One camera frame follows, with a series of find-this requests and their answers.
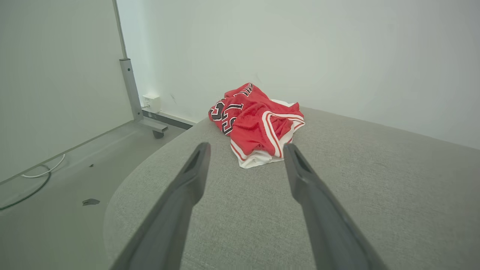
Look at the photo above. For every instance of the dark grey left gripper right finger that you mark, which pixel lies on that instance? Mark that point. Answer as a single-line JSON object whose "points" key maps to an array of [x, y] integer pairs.
{"points": [[330, 232]]}

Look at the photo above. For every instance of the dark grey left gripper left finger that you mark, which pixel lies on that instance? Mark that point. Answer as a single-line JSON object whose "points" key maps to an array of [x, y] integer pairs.
{"points": [[168, 225]]}

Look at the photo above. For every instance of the red basketball jersey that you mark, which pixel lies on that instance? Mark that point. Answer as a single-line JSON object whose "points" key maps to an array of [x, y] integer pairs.
{"points": [[255, 120]]}

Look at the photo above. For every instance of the dark floor scrap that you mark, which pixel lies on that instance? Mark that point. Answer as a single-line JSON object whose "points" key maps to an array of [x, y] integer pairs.
{"points": [[91, 202]]}

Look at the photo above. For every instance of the black caster wheel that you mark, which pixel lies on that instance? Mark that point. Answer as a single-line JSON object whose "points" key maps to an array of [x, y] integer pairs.
{"points": [[158, 134]]}

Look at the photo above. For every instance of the dark baseboard strip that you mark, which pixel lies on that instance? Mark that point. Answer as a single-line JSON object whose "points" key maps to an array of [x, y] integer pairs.
{"points": [[176, 120]]}

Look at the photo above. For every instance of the white partition panel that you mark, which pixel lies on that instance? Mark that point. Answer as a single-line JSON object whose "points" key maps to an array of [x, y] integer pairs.
{"points": [[56, 75]]}

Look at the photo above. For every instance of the white wall socket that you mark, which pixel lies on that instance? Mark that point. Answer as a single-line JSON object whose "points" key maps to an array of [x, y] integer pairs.
{"points": [[152, 103]]}

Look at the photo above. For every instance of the grey metal partition post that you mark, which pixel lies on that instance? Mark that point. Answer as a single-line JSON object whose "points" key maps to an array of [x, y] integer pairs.
{"points": [[129, 86]]}

